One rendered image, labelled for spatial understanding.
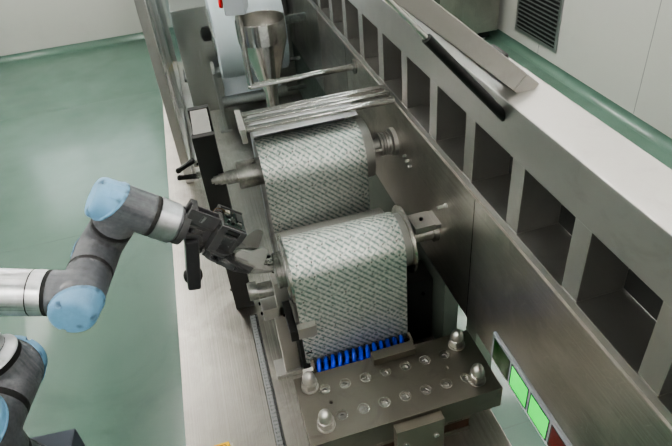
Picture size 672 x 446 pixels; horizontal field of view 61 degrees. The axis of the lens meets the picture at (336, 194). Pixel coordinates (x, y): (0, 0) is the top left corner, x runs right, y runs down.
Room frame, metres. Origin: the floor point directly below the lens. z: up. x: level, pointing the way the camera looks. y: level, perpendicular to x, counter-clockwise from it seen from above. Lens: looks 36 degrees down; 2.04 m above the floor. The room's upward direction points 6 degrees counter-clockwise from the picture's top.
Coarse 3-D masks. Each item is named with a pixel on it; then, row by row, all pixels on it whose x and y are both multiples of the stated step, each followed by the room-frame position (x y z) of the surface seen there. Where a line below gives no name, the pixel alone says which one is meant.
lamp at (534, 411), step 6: (534, 402) 0.54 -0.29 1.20; (534, 408) 0.54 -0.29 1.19; (534, 414) 0.53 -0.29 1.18; (540, 414) 0.52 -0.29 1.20; (534, 420) 0.53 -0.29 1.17; (540, 420) 0.52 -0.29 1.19; (546, 420) 0.50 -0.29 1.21; (540, 426) 0.51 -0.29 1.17; (546, 426) 0.50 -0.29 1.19; (540, 432) 0.51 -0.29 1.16
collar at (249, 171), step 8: (248, 160) 1.11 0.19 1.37; (256, 160) 1.10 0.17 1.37; (240, 168) 1.08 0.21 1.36; (248, 168) 1.09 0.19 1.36; (256, 168) 1.09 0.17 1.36; (240, 176) 1.07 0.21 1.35; (248, 176) 1.07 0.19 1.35; (256, 176) 1.08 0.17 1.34; (240, 184) 1.07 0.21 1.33; (248, 184) 1.07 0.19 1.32; (256, 184) 1.08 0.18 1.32
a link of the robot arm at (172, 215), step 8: (168, 200) 0.84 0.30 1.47; (168, 208) 0.82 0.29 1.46; (176, 208) 0.82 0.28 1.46; (160, 216) 0.80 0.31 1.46; (168, 216) 0.80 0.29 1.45; (176, 216) 0.81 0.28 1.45; (184, 216) 0.82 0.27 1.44; (160, 224) 0.79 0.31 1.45; (168, 224) 0.80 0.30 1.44; (176, 224) 0.80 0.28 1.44; (152, 232) 0.79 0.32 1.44; (160, 232) 0.79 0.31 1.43; (168, 232) 0.79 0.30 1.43; (176, 232) 0.80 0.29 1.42; (160, 240) 0.80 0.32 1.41; (168, 240) 0.80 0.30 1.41
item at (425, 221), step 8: (408, 216) 0.94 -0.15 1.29; (416, 216) 0.94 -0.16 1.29; (424, 216) 0.94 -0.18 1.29; (432, 216) 0.94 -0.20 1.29; (416, 224) 0.91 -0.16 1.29; (424, 224) 0.91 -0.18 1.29; (432, 224) 0.91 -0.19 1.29; (440, 224) 0.91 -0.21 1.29; (416, 232) 0.90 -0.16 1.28; (424, 232) 0.90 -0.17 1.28
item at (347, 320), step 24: (360, 288) 0.83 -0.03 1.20; (384, 288) 0.84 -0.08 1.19; (312, 312) 0.81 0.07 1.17; (336, 312) 0.82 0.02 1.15; (360, 312) 0.83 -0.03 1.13; (384, 312) 0.84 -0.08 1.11; (312, 336) 0.81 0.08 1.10; (336, 336) 0.82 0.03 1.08; (360, 336) 0.83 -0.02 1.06; (384, 336) 0.84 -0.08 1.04
